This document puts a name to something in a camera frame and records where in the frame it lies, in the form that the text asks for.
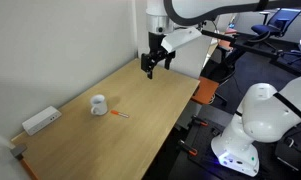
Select orange handled clamp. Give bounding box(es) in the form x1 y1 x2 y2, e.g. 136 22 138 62
191 115 208 126
178 139 198 156

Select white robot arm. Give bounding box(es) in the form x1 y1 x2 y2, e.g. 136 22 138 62
141 0 301 177

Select orange chair seat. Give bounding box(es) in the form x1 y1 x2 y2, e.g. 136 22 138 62
191 77 219 104

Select orange marker pen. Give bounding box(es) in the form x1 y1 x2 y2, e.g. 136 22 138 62
110 110 129 118

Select white power box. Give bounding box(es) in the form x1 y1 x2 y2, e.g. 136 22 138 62
22 106 62 136

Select grey table corner clamp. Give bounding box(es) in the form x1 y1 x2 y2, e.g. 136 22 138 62
10 144 27 161

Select orange handled clamp front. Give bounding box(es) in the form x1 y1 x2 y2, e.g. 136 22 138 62
178 139 198 156

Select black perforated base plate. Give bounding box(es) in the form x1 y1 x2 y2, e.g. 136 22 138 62
186 118 259 180

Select blue office chair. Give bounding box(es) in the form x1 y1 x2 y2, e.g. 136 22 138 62
251 8 301 37

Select orange handled clamp rear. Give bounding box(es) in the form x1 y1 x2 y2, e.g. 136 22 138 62
191 115 208 126

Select white ceramic mug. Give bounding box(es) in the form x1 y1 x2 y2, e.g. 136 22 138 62
90 94 108 115

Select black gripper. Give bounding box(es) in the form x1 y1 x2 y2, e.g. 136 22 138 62
141 33 176 79

